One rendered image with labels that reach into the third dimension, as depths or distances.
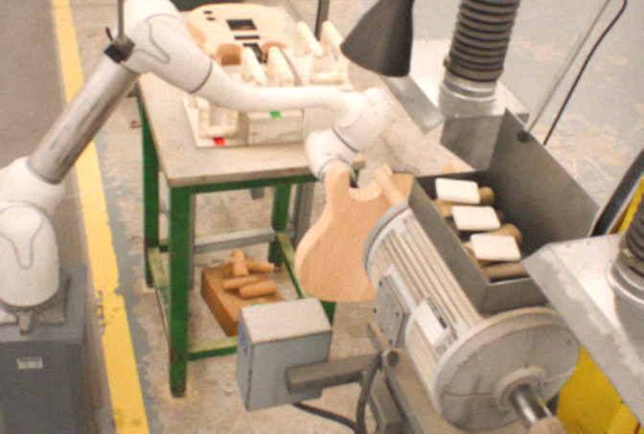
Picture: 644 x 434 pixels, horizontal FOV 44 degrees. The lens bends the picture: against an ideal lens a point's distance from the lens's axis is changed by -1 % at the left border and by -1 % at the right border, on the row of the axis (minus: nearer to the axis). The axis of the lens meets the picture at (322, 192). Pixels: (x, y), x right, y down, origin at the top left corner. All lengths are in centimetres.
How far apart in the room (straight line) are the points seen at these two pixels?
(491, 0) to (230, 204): 242
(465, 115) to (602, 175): 304
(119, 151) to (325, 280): 220
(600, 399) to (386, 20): 163
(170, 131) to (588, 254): 151
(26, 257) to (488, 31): 119
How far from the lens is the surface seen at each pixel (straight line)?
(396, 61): 142
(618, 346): 105
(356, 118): 208
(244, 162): 227
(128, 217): 356
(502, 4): 140
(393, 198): 163
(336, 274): 194
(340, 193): 177
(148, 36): 182
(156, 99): 255
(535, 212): 135
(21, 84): 457
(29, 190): 213
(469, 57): 144
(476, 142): 146
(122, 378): 291
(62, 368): 219
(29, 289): 206
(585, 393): 275
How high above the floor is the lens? 221
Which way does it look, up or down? 36 degrees down
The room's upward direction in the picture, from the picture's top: 8 degrees clockwise
